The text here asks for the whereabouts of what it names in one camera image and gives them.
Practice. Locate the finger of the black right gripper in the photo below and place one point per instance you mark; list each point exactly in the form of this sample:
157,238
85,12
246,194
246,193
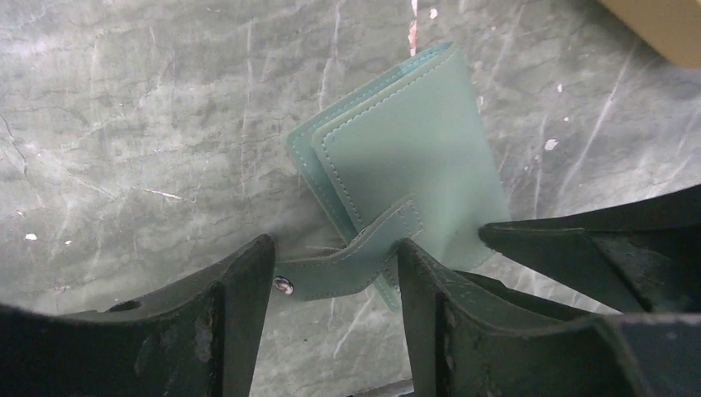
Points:
642,256

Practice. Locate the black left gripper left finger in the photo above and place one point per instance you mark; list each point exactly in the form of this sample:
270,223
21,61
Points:
199,336

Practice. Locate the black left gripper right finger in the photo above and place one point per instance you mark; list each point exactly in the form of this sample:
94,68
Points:
469,335

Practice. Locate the yellow oval tray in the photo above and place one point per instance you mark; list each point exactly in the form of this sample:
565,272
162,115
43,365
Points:
670,27

